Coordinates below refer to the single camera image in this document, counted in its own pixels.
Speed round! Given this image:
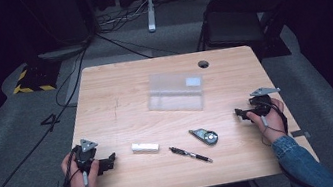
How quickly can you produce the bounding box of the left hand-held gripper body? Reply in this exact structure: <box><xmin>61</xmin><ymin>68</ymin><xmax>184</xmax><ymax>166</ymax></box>
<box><xmin>72</xmin><ymin>135</ymin><xmax>111</xmax><ymax>179</ymax></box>

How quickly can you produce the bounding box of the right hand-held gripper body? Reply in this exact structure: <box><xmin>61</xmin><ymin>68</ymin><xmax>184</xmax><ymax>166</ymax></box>
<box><xmin>246</xmin><ymin>85</ymin><xmax>285</xmax><ymax>119</ymax></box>

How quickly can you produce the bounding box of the white tube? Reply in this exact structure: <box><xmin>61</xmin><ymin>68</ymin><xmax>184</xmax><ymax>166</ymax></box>
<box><xmin>130</xmin><ymin>138</ymin><xmax>162</xmax><ymax>158</ymax></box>

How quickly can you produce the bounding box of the person's right hand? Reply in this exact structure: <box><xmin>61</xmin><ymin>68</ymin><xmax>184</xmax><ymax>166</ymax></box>
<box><xmin>245</xmin><ymin>96</ymin><xmax>291</xmax><ymax>148</ymax></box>

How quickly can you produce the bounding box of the person's left hand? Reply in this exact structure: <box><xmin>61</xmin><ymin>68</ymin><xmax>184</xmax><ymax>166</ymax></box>
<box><xmin>59</xmin><ymin>147</ymin><xmax>104</xmax><ymax>187</ymax></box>

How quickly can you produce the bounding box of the grey correction tape dispenser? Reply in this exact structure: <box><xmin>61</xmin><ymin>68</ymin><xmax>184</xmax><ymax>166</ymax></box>
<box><xmin>188</xmin><ymin>125</ymin><xmax>221</xmax><ymax>149</ymax></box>

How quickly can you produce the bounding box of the grey tape strip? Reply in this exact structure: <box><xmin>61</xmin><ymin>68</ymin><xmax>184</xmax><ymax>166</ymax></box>
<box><xmin>290</xmin><ymin>128</ymin><xmax>311</xmax><ymax>141</ymax></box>

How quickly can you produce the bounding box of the black pen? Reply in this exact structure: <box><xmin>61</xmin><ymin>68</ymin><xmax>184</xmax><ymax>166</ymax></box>
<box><xmin>168</xmin><ymin>140</ymin><xmax>214</xmax><ymax>171</ymax></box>

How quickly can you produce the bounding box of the clear plastic case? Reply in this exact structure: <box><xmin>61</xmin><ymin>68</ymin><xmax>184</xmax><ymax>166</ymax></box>
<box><xmin>142</xmin><ymin>66</ymin><xmax>209</xmax><ymax>120</ymax></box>

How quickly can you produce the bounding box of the black folding chair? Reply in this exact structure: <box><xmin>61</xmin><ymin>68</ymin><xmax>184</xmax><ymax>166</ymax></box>
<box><xmin>189</xmin><ymin>0</ymin><xmax>295</xmax><ymax>70</ymax></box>

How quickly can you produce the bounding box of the black yellow striped base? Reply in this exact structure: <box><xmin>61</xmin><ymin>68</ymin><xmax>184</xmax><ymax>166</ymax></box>
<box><xmin>8</xmin><ymin>59</ymin><xmax>67</xmax><ymax>97</ymax></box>

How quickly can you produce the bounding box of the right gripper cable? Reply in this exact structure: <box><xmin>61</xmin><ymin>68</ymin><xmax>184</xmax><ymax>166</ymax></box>
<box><xmin>253</xmin><ymin>94</ymin><xmax>294</xmax><ymax>147</ymax></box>

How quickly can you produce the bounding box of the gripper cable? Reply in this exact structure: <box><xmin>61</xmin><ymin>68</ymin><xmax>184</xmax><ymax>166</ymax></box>
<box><xmin>57</xmin><ymin>146</ymin><xmax>94</xmax><ymax>187</ymax></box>
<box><xmin>253</xmin><ymin>94</ymin><xmax>294</xmax><ymax>147</ymax></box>

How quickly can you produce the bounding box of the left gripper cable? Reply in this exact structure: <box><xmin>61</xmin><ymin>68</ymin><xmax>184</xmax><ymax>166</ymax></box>
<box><xmin>57</xmin><ymin>146</ymin><xmax>94</xmax><ymax>187</ymax></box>

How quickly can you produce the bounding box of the long black floor cable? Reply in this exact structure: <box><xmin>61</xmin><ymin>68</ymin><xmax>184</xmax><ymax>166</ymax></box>
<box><xmin>0</xmin><ymin>44</ymin><xmax>113</xmax><ymax>187</ymax></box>

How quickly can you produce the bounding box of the thin black floor cable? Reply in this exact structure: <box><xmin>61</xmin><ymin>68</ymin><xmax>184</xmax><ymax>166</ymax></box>
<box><xmin>95</xmin><ymin>20</ymin><xmax>181</xmax><ymax>67</ymax></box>

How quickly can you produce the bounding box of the bundle of floor cables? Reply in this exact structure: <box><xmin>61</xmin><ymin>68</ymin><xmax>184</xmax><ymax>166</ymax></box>
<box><xmin>95</xmin><ymin>0</ymin><xmax>163</xmax><ymax>35</ymax></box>

